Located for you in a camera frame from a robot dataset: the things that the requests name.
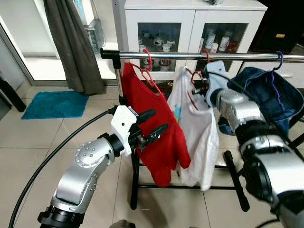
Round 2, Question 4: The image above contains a blue denim jacket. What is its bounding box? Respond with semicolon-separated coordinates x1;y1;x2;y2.
219;66;304;138

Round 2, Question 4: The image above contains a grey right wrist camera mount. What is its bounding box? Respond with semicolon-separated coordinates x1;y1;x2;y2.
204;61;230;109

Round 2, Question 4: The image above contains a grey robot leg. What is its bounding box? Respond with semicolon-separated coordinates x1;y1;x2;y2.
108;219;137;228

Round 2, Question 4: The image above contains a black console table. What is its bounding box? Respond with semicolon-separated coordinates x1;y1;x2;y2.
0;76;27;119

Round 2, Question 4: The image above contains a grey curtain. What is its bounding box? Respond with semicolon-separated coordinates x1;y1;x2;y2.
44;0;106;95

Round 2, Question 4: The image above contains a red wire clothes hanger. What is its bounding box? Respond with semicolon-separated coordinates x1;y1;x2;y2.
131;49;164;95
184;50;212;112

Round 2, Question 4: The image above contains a white framed glass door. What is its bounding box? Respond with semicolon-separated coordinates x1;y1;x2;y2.
0;0;67;82

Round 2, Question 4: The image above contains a white low sideboard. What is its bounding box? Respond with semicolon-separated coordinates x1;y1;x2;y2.
240;45;304;90

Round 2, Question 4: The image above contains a black tripod stand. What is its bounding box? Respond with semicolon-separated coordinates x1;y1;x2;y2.
284;133;304;149

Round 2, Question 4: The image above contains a clear plastic wall box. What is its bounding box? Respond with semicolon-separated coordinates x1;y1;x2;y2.
85;18;106;54

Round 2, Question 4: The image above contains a red t-shirt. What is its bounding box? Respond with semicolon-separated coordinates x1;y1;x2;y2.
121;62;191;188

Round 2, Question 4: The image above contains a purple clothes hanger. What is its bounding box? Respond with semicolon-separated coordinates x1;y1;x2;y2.
271;51;285;105

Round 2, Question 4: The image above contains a black cabinet with gold label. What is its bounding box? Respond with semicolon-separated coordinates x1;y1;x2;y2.
249;0;304;54

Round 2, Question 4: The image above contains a teal floor mat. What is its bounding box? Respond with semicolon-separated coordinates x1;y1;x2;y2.
21;90;90;120

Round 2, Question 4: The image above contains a white ceramic teapot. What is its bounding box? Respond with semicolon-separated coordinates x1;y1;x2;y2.
153;34;165;46

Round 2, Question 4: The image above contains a chrome black clothes rack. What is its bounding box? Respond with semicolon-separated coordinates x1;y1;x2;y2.
100;47;304;212

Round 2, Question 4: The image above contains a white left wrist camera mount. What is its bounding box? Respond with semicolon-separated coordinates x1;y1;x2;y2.
111;105;139;156

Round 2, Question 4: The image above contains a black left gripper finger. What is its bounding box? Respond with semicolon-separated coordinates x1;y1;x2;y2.
142;124;170;146
134;109;157;126

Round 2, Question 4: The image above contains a tall white cup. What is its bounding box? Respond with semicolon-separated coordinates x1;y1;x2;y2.
205;32;215;50

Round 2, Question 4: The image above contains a white printed mug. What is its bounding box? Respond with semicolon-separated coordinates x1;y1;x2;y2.
218;37;231;52

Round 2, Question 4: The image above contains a white printed t-shirt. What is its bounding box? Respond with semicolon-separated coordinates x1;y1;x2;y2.
167;66;220;191

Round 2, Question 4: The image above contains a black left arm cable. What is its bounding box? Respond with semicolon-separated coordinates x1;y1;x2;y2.
9;107;117;228

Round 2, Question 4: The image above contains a patterned ceramic figurine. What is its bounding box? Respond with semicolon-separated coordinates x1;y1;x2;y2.
203;0;229;6

